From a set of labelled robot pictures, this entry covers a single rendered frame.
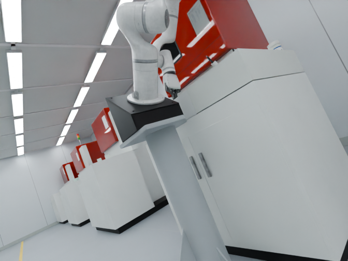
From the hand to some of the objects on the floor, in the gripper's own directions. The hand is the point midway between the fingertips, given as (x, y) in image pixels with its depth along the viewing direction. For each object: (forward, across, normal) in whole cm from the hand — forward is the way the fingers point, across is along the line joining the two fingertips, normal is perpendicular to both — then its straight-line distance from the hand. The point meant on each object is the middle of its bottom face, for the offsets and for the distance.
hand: (175, 97), depth 125 cm
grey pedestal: (+103, -13, -5) cm, 104 cm away
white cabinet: (+91, +46, -2) cm, 102 cm away
